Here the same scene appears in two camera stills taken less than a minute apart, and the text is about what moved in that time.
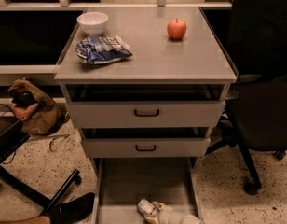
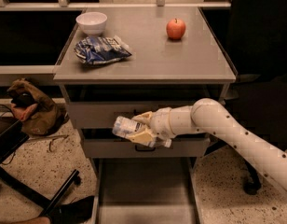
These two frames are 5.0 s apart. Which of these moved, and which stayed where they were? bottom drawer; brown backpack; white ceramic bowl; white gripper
Moved: white gripper
Stayed: brown backpack; bottom drawer; white ceramic bowl
